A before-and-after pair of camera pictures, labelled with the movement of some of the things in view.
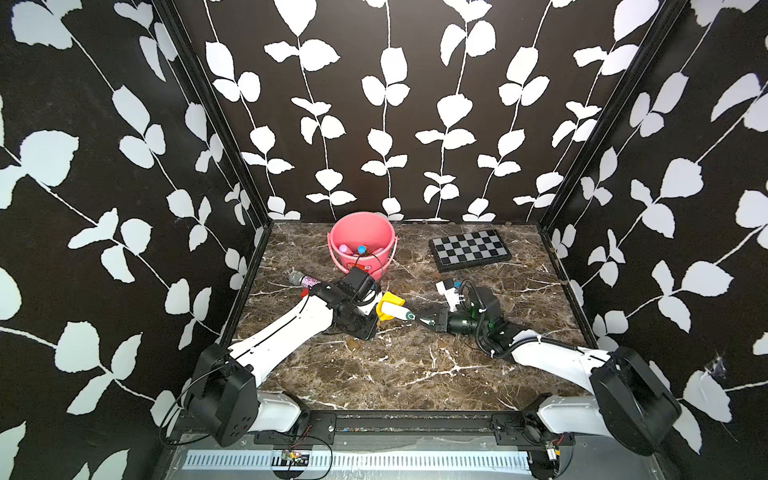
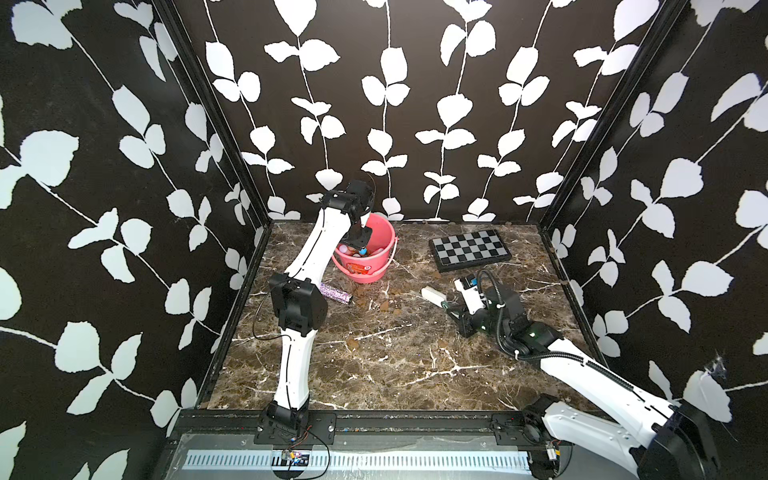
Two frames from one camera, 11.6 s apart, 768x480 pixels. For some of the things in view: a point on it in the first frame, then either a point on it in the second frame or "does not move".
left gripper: x=368 y=332 to x=363 y=242
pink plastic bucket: x=362 y=239 does not move
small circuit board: x=293 y=458 does not move
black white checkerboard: x=462 y=251 does not move
